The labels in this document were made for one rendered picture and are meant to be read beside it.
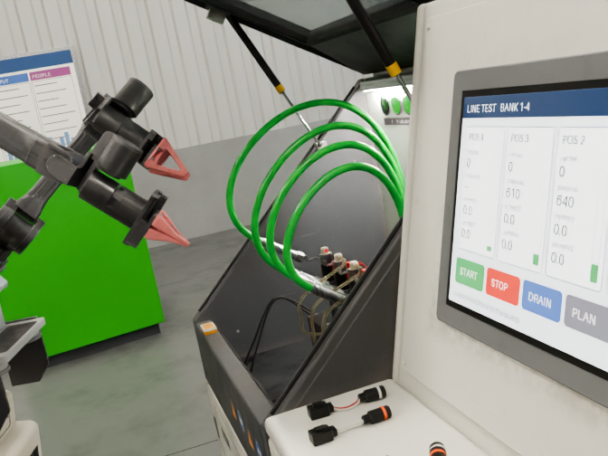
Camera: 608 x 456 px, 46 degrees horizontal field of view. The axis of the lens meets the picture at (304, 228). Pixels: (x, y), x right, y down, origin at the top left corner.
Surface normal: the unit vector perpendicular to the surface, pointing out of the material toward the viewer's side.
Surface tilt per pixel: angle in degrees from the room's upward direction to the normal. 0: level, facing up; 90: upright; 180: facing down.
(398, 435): 0
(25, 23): 90
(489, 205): 76
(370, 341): 90
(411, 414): 0
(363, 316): 90
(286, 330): 90
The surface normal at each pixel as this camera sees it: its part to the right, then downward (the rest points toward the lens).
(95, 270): 0.42, 0.11
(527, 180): -0.95, 0.00
